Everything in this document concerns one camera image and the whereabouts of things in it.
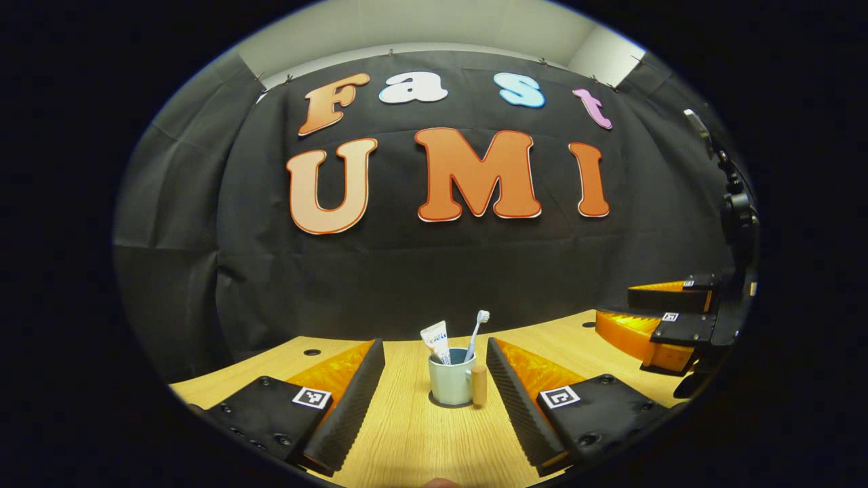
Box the white toothpaste tube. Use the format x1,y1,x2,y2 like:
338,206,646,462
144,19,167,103
420,321,452,367

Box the white toothbrush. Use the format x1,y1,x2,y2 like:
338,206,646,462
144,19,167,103
464,310,491,363

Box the black backdrop cloth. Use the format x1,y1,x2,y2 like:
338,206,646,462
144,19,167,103
114,49,757,384

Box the pale blue cup wooden handle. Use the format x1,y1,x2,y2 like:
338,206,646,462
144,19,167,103
428,347,489,407

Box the dark brown round coaster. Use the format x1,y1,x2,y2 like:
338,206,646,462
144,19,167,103
427,392,479,410

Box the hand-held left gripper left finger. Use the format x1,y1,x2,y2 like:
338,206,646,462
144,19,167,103
186,339,386,477

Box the wooden desktop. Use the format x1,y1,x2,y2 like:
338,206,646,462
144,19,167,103
168,308,686,488

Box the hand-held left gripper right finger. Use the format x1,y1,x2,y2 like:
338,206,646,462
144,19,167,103
486,337,686,477

